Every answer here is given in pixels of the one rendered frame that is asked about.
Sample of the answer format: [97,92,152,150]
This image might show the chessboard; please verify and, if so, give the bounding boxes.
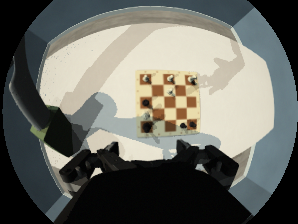
[135,70,200,137]

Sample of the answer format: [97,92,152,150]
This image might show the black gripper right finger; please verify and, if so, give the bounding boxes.
[160,139,239,190]

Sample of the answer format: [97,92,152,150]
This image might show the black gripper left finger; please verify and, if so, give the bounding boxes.
[59,141,137,197]

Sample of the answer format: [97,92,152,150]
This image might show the black chess piece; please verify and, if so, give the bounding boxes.
[143,123,151,133]

